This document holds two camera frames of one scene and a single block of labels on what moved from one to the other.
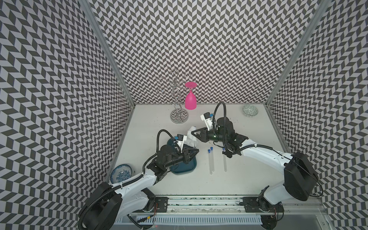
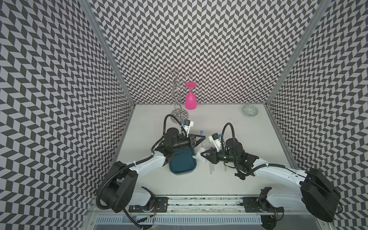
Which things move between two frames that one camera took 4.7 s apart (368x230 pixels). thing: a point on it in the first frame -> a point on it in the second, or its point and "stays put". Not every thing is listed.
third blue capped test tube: x=210 y=165 stays put
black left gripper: x=187 y=156 -> x=192 y=141
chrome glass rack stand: x=178 y=115 stays put
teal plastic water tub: x=182 y=168 stays put
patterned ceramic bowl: x=250 y=110 stays put
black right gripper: x=204 y=132 -> x=213 y=158
